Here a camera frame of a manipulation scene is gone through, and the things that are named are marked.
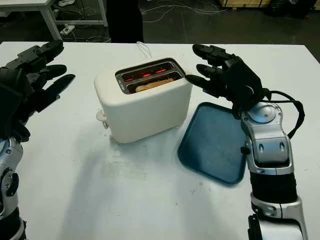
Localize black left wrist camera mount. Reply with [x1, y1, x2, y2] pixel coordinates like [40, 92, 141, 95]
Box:
[0, 83, 26, 136]

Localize white two-slot toaster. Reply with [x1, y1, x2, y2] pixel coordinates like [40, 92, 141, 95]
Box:
[94, 57, 193, 145]

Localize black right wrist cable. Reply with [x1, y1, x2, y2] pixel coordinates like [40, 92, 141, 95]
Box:
[262, 88, 306, 138]

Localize tangled white floor cables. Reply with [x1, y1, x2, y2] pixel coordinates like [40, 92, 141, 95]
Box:
[72, 4, 112, 44]

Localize dark blue plastic tray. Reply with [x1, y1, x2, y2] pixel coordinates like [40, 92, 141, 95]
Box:
[177, 101, 251, 186]

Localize slice of toast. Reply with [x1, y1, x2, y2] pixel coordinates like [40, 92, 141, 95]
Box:
[134, 77, 176, 92]

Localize white power strip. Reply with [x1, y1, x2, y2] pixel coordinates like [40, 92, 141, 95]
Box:
[60, 24, 76, 35]

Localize white metal-frame desk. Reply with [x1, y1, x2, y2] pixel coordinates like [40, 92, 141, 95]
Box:
[0, 0, 109, 42]

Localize person in black trousers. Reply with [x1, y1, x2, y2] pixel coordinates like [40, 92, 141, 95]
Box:
[106, 0, 145, 43]

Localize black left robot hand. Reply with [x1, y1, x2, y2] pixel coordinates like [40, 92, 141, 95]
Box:
[0, 39, 76, 144]

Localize white toaster power cord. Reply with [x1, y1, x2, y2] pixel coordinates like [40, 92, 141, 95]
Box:
[136, 41, 152, 60]

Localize black bag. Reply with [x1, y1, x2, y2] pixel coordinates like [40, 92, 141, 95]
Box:
[271, 0, 310, 18]

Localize wooden crate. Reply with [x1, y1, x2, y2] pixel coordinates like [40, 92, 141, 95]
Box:
[218, 0, 272, 11]

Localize long white floor cable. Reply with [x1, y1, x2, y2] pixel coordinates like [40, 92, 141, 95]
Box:
[143, 0, 226, 23]

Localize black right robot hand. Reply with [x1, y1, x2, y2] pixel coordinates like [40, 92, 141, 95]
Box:
[185, 44, 252, 120]

